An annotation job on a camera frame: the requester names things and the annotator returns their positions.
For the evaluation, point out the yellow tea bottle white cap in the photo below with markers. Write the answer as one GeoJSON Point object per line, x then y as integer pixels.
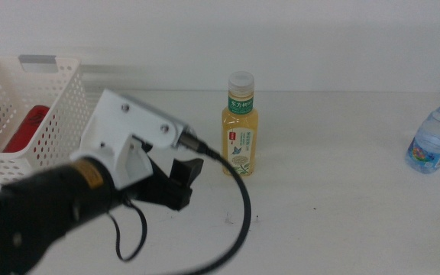
{"type": "Point", "coordinates": [240, 133]}

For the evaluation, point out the clear water bottle blue cap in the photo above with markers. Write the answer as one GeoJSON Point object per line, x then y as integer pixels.
{"type": "Point", "coordinates": [434, 141]}

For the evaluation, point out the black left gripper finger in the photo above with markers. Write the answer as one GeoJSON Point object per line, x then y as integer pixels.
{"type": "Point", "coordinates": [185, 172]}

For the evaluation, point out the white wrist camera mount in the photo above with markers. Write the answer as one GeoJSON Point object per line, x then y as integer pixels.
{"type": "Point", "coordinates": [120, 122]}

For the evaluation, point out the white perforated plastic basket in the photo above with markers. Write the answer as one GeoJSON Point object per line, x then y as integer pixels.
{"type": "Point", "coordinates": [67, 95]}

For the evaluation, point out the red soda can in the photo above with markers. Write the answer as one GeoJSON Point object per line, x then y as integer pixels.
{"type": "Point", "coordinates": [29, 126]}

